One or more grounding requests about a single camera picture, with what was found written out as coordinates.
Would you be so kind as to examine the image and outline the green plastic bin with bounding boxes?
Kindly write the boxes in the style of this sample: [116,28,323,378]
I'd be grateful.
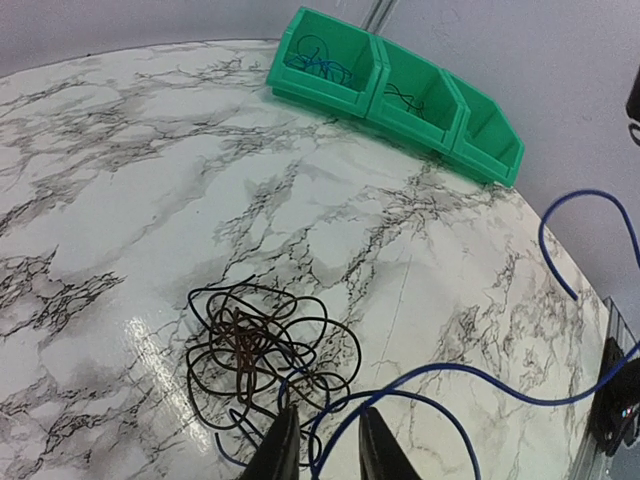
[266,7,382,118]
[444,70,525,188]
[366,37,464,154]

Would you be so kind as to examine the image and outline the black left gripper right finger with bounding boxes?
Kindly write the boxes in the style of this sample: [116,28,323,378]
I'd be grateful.
[358,407,421,480]

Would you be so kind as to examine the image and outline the green plastic bin right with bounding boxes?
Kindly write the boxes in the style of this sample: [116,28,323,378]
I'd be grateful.
[444,70,525,188]

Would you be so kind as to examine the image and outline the black cable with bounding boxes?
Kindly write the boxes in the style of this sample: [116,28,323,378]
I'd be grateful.
[383,82,429,121]
[185,273,362,436]

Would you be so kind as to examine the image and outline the green plastic bin left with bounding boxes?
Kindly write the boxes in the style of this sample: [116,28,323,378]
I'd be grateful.
[266,7,382,118]

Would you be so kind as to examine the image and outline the aluminium right corner post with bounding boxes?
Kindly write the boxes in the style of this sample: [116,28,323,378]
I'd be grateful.
[361,0,398,34]

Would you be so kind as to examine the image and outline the black tangled cable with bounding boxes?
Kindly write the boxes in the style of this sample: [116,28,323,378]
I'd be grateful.
[185,273,362,436]

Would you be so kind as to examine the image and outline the dark blue long cable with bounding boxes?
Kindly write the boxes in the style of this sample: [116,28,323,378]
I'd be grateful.
[214,188,640,480]

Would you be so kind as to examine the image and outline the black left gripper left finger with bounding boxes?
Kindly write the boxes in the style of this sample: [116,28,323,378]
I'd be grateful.
[243,405,300,480]

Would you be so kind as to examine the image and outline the green plastic bin middle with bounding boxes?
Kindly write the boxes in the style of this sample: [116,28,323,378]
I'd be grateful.
[366,37,464,154]

